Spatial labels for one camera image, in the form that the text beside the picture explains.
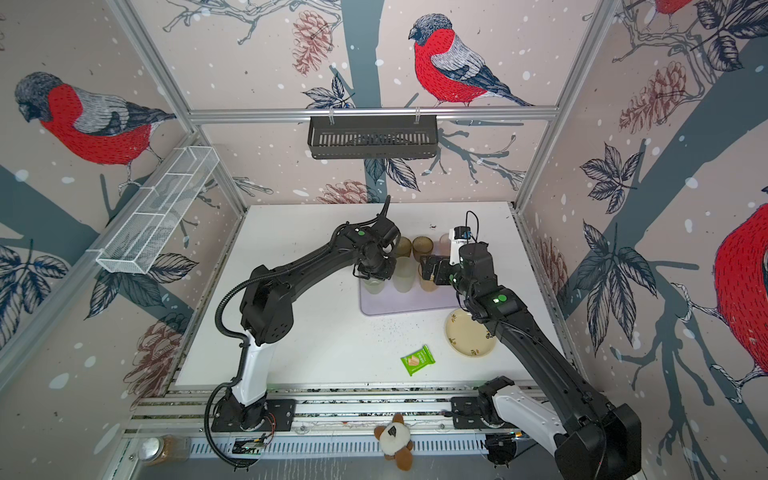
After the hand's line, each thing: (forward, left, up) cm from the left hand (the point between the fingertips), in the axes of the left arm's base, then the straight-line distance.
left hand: (389, 275), depth 88 cm
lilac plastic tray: (-3, -2, -13) cm, 13 cm away
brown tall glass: (+14, -12, -5) cm, 19 cm away
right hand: (-3, -12, +12) cm, 17 cm away
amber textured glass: (+1, -13, -9) cm, 16 cm away
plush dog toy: (-40, -1, -7) cm, 41 cm away
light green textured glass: (+1, +5, -8) cm, 9 cm away
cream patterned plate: (-15, -23, -9) cm, 29 cm away
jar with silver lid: (-42, +48, -2) cm, 64 cm away
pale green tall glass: (+3, -5, -4) cm, 7 cm away
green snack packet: (-22, -8, -10) cm, 25 cm away
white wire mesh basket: (+7, +62, +20) cm, 65 cm away
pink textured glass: (+16, -20, -6) cm, 26 cm away
